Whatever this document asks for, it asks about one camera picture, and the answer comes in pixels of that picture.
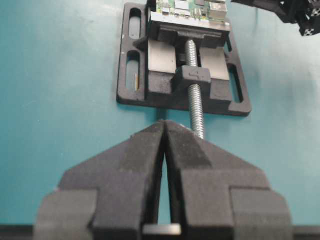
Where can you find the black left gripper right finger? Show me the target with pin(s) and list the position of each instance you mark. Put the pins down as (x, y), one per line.
(215, 195)

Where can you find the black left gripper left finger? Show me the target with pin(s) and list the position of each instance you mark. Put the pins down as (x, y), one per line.
(109, 196)

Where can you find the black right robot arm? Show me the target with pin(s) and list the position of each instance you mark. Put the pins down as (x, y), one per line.
(304, 13)

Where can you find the green PCB board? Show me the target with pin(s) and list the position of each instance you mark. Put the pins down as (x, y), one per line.
(211, 10)

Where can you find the black bench vise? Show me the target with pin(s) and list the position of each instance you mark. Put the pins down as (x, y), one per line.
(180, 63)

